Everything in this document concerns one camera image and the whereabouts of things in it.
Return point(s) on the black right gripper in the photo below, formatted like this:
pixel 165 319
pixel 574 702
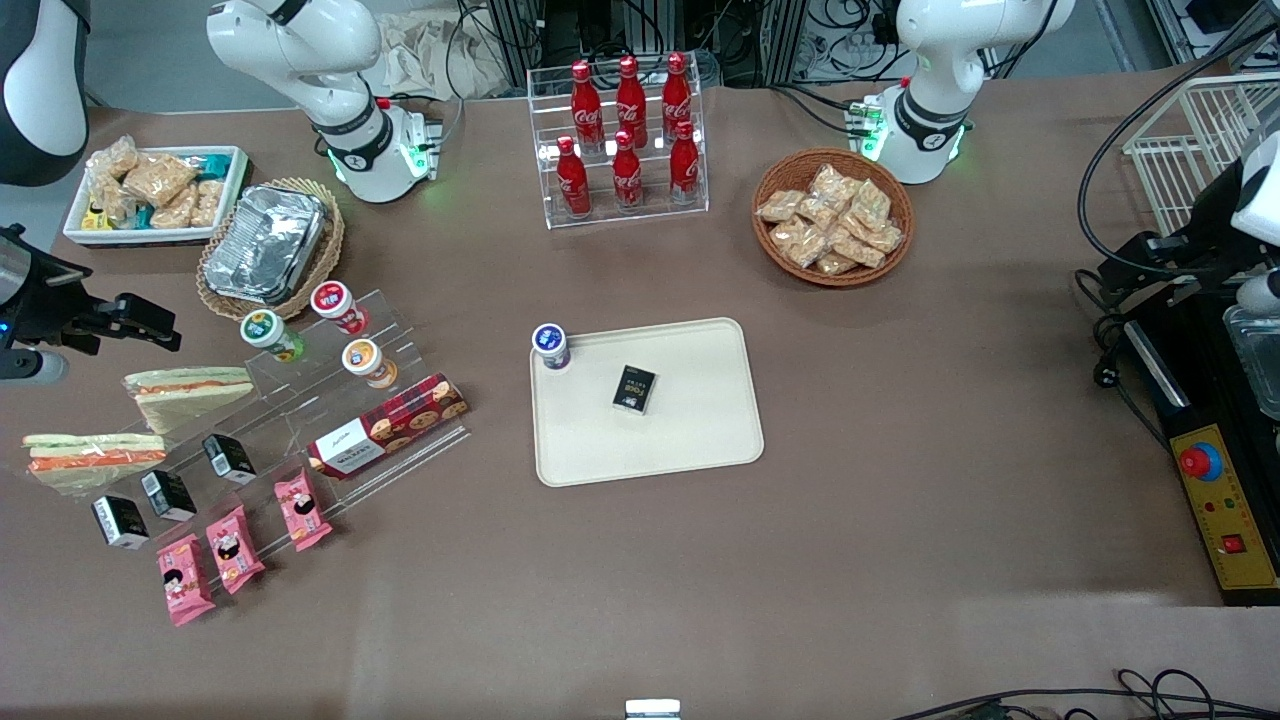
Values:
pixel 50 296

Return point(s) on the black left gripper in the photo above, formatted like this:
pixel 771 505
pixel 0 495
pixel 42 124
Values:
pixel 1207 243

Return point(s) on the triangle sandwich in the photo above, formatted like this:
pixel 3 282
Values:
pixel 190 395
pixel 95 460

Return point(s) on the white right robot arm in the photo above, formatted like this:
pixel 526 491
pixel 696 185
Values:
pixel 300 60

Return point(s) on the beige plastic tray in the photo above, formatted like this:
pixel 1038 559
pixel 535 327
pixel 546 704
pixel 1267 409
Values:
pixel 700 420

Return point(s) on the white rectangular snack bin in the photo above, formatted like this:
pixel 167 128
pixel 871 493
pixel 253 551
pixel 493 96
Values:
pixel 140 238

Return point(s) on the small yellow snack pack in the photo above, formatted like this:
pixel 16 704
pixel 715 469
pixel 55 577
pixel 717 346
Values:
pixel 95 220

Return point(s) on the teal snack pack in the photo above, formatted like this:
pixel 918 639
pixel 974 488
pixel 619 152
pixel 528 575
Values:
pixel 144 217
pixel 212 163

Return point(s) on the clear bag brown snack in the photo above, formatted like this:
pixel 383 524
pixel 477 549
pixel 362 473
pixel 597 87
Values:
pixel 158 178
pixel 208 202
pixel 115 200
pixel 115 158
pixel 175 210

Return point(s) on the green lid cup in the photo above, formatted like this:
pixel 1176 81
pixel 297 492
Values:
pixel 262 328

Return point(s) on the clear plastic container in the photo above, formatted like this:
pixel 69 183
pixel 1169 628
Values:
pixel 1258 360

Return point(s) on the aluminium foil container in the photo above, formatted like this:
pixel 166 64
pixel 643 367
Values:
pixel 265 245

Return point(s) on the small black carton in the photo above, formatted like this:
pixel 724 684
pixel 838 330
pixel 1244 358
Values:
pixel 120 522
pixel 634 390
pixel 168 495
pixel 230 460

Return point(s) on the clear acrylic stepped stand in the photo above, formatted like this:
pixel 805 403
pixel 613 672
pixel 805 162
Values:
pixel 300 400

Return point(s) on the red emergency stop button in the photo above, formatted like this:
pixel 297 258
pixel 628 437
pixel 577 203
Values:
pixel 1200 461

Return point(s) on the red lid cup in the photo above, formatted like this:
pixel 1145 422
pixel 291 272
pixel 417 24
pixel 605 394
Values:
pixel 332 298

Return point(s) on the flat wicker basket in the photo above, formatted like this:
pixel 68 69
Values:
pixel 336 235

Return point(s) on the orange lid cup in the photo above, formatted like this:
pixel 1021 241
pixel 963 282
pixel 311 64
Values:
pixel 362 357

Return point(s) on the pink snack packet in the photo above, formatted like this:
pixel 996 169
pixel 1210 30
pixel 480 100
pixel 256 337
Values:
pixel 236 550
pixel 186 580
pixel 303 510

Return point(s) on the clear bag cracker snack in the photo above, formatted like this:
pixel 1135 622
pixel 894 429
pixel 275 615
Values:
pixel 837 264
pixel 857 249
pixel 817 212
pixel 871 203
pixel 884 238
pixel 833 182
pixel 800 243
pixel 780 206

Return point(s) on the black yellow control box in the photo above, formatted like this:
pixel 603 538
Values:
pixel 1235 520

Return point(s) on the red plaid cookie box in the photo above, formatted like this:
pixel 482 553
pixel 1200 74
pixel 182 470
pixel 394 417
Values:
pixel 400 425

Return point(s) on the round brown wicker basket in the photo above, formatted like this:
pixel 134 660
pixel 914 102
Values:
pixel 785 170

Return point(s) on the beige crumpled cloth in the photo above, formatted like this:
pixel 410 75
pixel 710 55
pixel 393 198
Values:
pixel 410 55

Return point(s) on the blue lid yogurt cup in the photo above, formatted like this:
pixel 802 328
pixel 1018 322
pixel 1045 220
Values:
pixel 550 340

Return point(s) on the red cola bottle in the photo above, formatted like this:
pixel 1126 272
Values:
pixel 586 105
pixel 627 180
pixel 631 100
pixel 685 170
pixel 676 95
pixel 573 185

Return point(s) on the clear acrylic bottle rack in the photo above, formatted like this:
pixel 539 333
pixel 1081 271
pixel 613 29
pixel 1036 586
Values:
pixel 655 216

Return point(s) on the small white device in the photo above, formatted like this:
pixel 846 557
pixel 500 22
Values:
pixel 652 710

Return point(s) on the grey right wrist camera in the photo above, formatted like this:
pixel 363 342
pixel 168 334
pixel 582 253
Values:
pixel 30 367

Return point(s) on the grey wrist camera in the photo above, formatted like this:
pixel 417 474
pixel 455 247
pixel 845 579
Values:
pixel 1262 292
pixel 30 367

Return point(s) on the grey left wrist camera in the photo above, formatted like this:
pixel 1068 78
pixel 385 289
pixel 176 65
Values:
pixel 1262 292

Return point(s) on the aluminium frame rack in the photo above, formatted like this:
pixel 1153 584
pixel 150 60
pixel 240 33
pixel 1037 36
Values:
pixel 520 30

